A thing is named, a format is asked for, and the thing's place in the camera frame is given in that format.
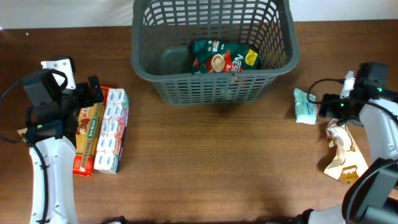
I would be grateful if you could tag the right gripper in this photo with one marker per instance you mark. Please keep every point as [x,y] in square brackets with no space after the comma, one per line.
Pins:
[327,108]

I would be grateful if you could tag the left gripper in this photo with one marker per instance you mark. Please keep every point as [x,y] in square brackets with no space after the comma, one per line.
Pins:
[88,98]

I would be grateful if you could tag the light blue tissue packet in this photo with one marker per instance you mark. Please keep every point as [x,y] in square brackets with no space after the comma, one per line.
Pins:
[305,111]

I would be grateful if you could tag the red San Remo pasta pack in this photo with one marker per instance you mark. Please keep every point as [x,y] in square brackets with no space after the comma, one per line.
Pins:
[87,135]

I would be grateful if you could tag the Kleenex tissue multipack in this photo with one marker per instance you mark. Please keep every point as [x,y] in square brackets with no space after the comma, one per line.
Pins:
[112,133]

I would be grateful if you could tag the beige cookie bag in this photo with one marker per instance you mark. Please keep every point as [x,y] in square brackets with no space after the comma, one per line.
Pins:
[348,165]
[22,132]

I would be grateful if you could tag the green Nescafe coffee bag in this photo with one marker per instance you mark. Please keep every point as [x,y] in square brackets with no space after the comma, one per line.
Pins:
[214,56]

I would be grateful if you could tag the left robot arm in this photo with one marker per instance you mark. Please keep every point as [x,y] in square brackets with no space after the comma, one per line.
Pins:
[51,124]

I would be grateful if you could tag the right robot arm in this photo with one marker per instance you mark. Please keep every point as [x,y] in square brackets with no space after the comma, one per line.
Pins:
[364,101]

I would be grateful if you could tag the dark grey plastic basket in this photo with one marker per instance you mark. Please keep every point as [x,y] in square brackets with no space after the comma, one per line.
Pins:
[163,31]

